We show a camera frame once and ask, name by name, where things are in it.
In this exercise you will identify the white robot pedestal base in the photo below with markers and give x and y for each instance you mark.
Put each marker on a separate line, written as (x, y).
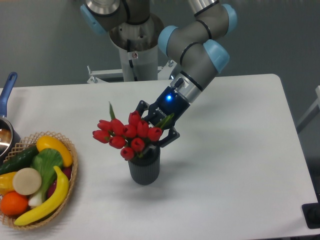
(136, 66)

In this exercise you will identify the white frame at right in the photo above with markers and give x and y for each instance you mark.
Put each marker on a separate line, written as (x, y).
(310, 113)

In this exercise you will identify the red tulip bouquet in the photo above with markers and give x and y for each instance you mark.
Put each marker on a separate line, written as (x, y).
(134, 139)

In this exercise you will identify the green cucumber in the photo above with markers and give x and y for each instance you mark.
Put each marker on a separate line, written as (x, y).
(21, 160)

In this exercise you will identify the green bok choy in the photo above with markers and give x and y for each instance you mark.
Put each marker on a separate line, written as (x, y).
(44, 163)

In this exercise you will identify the woven wicker basket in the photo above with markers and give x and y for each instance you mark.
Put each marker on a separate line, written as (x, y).
(26, 143)

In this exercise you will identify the yellow squash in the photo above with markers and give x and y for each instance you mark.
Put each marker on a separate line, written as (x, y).
(49, 142)

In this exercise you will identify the beige round disc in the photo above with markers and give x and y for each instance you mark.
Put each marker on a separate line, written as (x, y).
(27, 181)

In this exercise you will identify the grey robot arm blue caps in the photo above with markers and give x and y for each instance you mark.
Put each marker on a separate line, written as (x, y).
(139, 35)

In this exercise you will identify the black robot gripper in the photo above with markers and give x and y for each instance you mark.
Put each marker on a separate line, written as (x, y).
(169, 102)

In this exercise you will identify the blue handled saucepan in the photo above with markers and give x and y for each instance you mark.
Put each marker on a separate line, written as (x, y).
(8, 136)

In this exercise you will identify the orange fruit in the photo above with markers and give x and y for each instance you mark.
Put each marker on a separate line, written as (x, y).
(13, 204)

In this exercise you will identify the purple red vegetable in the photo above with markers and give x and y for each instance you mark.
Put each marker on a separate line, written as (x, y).
(68, 172)

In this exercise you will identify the yellow bell pepper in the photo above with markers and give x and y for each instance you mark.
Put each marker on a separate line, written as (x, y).
(6, 183)

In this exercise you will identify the dark grey ribbed vase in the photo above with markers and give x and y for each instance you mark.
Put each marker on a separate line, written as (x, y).
(145, 171)

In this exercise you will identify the black device at table edge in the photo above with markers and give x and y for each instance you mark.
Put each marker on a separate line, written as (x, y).
(311, 212)

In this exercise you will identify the yellow banana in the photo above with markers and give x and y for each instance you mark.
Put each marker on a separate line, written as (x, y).
(51, 204)

